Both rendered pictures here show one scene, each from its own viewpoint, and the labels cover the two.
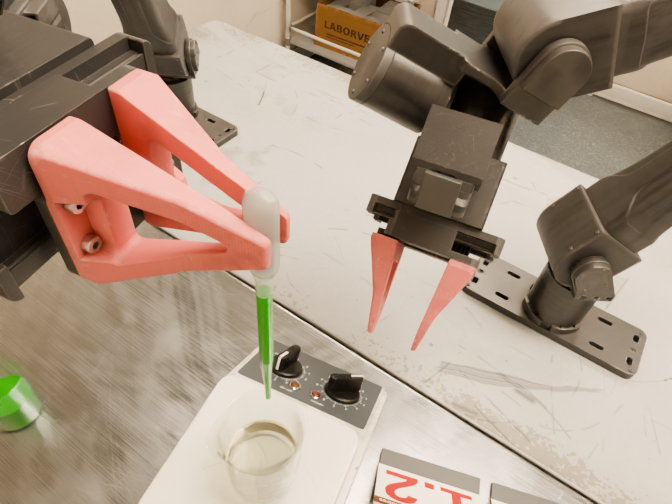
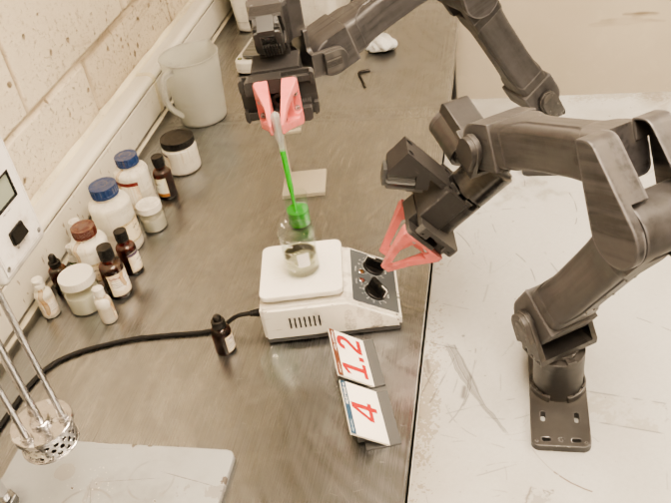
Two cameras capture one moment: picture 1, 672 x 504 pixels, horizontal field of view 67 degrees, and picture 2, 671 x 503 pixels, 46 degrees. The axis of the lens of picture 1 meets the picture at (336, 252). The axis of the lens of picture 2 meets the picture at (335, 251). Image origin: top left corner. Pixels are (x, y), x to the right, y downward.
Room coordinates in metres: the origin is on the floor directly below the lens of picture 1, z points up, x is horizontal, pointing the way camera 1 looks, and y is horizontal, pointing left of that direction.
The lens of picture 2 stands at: (-0.04, -0.85, 1.70)
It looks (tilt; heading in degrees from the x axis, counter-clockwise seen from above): 38 degrees down; 77
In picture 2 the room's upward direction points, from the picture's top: 9 degrees counter-clockwise
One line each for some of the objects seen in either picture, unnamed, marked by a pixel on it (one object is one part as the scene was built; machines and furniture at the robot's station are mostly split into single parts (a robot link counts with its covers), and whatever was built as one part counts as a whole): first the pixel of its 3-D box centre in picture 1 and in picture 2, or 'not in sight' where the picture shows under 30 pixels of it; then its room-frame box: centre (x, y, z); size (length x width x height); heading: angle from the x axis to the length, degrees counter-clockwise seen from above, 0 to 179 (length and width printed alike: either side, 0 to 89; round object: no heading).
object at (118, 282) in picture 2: not in sight; (112, 269); (-0.15, 0.23, 0.95); 0.04 x 0.04 x 0.10
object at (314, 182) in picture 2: not in sight; (300, 156); (0.22, 0.38, 0.96); 0.08 x 0.08 x 0.13; 70
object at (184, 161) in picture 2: not in sight; (180, 152); (0.03, 0.57, 0.94); 0.07 x 0.07 x 0.07
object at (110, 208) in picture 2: not in sight; (113, 215); (-0.12, 0.36, 0.96); 0.07 x 0.07 x 0.13
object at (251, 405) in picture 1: (257, 451); (298, 249); (0.12, 0.03, 1.02); 0.06 x 0.05 x 0.08; 114
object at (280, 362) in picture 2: not in sight; (281, 362); (0.05, -0.06, 0.91); 0.06 x 0.06 x 0.02
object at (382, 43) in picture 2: not in sight; (380, 42); (0.57, 0.85, 0.92); 0.08 x 0.08 x 0.04; 58
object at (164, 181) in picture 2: not in sight; (162, 176); (-0.02, 0.48, 0.94); 0.04 x 0.04 x 0.09
